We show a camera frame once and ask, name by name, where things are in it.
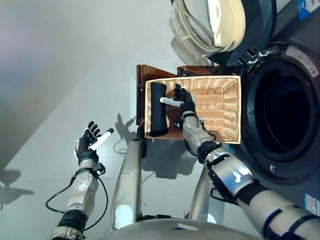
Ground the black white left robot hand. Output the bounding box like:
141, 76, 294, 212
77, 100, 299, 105
74, 121, 115, 168

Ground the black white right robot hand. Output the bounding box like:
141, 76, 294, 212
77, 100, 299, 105
159, 83, 197, 118

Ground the long black cloth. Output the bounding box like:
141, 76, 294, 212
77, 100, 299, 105
149, 82, 168, 138

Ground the grey front-load washing machine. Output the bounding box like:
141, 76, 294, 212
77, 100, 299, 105
224, 0, 320, 221

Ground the rectangular wicker laundry basket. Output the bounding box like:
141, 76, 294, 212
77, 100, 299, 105
144, 74, 242, 145

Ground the glossy brown wooden stool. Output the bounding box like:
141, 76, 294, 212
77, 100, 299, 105
136, 64, 238, 127

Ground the round glass washer door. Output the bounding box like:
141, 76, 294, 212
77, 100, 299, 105
169, 0, 278, 67

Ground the silver right robot leg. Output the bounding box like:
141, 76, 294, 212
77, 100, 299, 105
187, 164, 226, 225

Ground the grey robot torso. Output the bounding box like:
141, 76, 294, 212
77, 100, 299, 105
99, 217, 261, 240

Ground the blue white QR sticker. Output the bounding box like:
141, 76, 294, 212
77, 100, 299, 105
297, 0, 320, 22

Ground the colourful energy label sticker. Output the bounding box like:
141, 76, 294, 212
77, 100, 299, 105
303, 192, 320, 216

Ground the thin grey floor cable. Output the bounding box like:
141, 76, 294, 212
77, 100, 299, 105
113, 139, 156, 181

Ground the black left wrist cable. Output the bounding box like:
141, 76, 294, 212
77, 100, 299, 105
45, 174, 109, 231

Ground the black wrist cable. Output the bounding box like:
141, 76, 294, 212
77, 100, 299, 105
45, 174, 109, 231
199, 119, 240, 206

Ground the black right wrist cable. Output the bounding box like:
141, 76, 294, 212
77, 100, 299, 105
199, 119, 240, 206

